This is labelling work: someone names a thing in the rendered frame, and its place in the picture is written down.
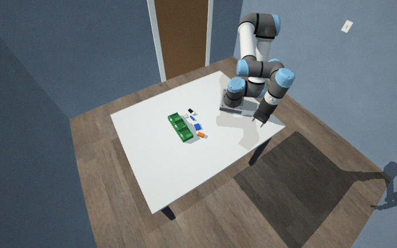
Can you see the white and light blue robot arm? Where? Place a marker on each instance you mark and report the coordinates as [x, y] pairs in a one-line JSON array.
[[253, 63]]

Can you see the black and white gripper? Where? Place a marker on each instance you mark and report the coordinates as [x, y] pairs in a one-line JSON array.
[[266, 108]]

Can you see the green rack of bins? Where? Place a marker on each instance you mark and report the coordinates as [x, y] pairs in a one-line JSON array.
[[180, 126]]

